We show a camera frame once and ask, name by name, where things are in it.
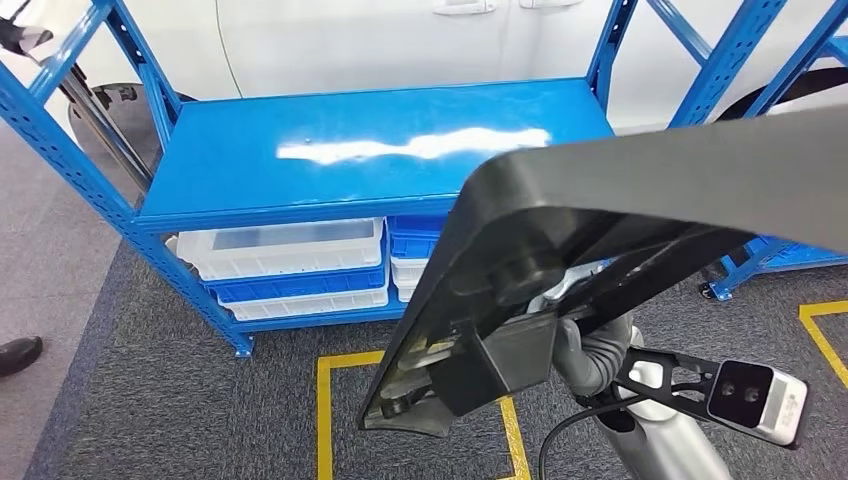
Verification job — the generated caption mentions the blue metal shelf rack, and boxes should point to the blue metal shelf rack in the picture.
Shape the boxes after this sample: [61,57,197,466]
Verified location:
[698,0,848,303]
[0,0,790,360]

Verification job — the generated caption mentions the black camera cable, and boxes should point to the black camera cable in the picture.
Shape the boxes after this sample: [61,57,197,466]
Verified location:
[537,394,639,480]

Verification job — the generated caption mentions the person's black shoe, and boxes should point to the person's black shoe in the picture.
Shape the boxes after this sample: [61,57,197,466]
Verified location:
[0,336,45,380]

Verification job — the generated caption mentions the grey metal bar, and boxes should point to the grey metal bar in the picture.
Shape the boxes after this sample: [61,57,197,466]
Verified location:
[58,66,155,195]

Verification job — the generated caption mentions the large white plastic bin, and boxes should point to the large white plastic bin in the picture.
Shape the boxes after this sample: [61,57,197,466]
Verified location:
[175,217,386,282]

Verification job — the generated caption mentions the black camera bracket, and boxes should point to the black camera bracket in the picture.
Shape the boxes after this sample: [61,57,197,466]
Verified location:
[576,347,725,427]

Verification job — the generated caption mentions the white car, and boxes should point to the white car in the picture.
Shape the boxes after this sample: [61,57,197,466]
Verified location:
[0,0,848,137]

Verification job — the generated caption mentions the black plastic frame part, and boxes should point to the black plastic frame part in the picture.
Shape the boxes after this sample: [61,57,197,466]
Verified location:
[357,105,848,439]

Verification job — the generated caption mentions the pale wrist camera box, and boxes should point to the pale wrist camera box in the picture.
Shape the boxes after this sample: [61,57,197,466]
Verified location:
[706,360,810,450]

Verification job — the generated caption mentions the blue plastic bin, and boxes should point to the blue plastic bin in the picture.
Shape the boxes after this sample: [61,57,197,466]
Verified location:
[387,215,449,262]
[208,264,390,305]

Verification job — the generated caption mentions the yellow floor tape square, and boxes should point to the yellow floor tape square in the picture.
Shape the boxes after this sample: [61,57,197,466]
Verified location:
[315,349,532,480]

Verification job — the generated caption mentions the black car wheel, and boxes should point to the black car wheel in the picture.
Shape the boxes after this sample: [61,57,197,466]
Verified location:
[715,66,848,125]
[68,82,197,200]

